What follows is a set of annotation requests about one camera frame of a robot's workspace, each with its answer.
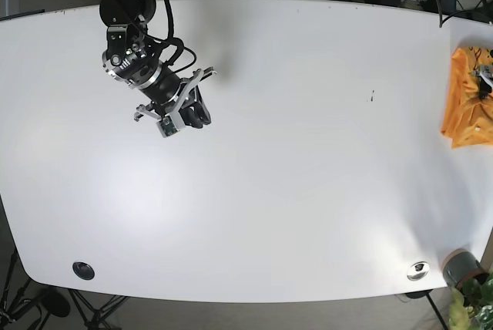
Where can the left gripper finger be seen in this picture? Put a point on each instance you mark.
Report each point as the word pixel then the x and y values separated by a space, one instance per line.
pixel 484 74

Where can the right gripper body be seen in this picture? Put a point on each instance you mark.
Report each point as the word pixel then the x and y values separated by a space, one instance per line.
pixel 140 68

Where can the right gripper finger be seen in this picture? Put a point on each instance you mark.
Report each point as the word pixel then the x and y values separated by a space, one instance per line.
pixel 194 112
pixel 168 124

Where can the orange yellow T-shirt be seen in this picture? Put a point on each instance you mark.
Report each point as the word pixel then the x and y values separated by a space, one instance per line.
pixel 468 112

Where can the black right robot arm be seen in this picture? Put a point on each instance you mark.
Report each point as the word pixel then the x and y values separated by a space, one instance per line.
pixel 147 22

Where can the black table grommet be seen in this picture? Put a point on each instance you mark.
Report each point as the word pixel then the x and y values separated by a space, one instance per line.
pixel 83 271

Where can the grey plant pot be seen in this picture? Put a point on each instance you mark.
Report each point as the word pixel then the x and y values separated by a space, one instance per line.
pixel 461 265

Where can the silver table grommet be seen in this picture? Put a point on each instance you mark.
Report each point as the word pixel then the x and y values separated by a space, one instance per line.
pixel 418 271

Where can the green potted plant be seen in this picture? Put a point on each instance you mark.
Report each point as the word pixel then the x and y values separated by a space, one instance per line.
pixel 471 306

